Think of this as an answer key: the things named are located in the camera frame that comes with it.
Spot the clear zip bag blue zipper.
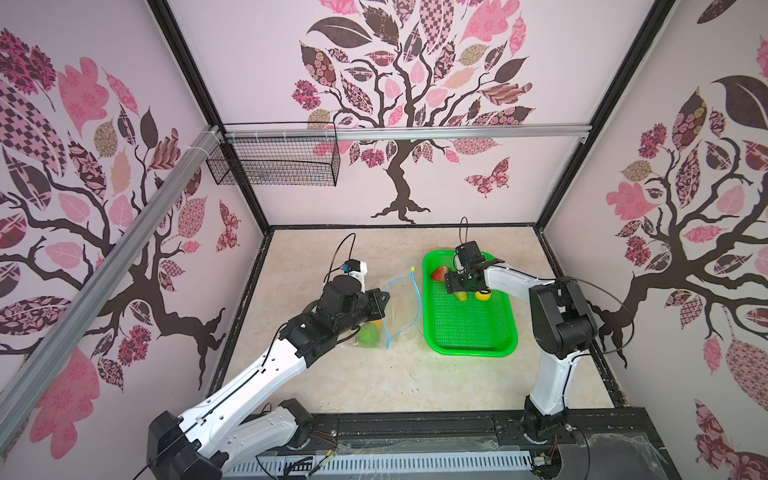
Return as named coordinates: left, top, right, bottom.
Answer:
left=348, top=264, right=424, bottom=350

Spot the red apple toy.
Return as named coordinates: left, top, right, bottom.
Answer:
left=430, top=266, right=450, bottom=283

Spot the green apple toy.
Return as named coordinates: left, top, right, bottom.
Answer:
left=356, top=323, right=381, bottom=348

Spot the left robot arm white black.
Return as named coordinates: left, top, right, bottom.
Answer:
left=146, top=275, right=390, bottom=479

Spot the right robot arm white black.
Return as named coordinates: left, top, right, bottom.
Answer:
left=445, top=241, right=597, bottom=443

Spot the green plastic basket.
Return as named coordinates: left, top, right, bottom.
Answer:
left=422, top=250, right=518, bottom=358

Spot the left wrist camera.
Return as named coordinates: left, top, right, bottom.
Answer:
left=341, top=259, right=367, bottom=291

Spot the black wire wall basket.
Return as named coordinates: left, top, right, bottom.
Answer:
left=206, top=120, right=341, bottom=187

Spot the rear aluminium frame rail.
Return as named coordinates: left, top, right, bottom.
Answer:
left=225, top=124, right=592, bottom=142

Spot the aluminium frame rail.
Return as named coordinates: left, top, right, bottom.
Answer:
left=1, top=125, right=222, bottom=449
left=225, top=124, right=592, bottom=142

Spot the white slotted cable duct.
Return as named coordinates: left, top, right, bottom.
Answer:
left=222, top=451, right=533, bottom=479

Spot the left aluminium frame rail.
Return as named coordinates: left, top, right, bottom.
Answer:
left=1, top=125, right=222, bottom=449

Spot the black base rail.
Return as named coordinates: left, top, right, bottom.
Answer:
left=256, top=408, right=679, bottom=479

